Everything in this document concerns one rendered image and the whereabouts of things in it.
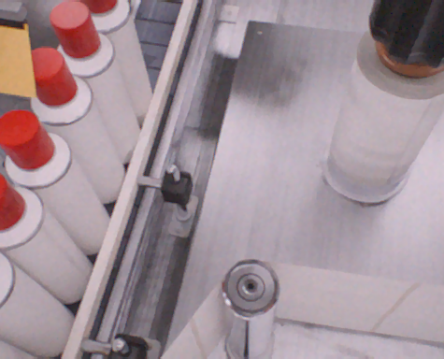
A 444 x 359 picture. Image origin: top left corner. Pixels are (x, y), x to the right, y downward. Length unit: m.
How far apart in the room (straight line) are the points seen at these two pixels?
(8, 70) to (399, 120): 0.31
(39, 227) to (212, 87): 0.38
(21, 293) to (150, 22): 0.43
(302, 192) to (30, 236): 0.30
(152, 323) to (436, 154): 0.36
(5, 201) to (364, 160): 0.32
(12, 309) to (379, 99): 0.32
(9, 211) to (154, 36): 0.39
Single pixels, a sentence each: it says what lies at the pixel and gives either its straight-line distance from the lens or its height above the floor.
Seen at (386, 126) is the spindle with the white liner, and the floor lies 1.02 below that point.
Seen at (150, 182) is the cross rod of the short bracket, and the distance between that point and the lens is 0.56.
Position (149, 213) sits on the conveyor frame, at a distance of 0.58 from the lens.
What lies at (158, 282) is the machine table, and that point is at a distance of 0.60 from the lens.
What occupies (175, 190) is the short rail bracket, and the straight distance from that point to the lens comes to 0.54.
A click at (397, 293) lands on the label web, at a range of 0.39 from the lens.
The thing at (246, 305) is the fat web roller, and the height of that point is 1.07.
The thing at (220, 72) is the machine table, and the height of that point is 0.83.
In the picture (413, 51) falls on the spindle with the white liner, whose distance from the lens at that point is 0.40.
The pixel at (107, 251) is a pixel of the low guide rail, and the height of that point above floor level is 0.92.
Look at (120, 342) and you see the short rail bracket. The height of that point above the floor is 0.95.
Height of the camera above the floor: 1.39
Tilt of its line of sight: 62 degrees down
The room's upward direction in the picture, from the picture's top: 6 degrees counter-clockwise
